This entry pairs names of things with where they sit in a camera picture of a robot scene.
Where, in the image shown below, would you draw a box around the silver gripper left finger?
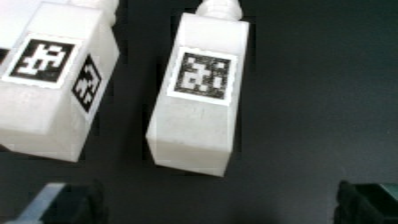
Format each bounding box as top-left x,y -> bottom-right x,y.
9,181 -> 108,224

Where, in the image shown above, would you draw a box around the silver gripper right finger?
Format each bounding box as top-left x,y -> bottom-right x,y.
335,181 -> 398,224

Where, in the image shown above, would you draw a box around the white leg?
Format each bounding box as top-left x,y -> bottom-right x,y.
0,0 -> 119,162
145,0 -> 248,176

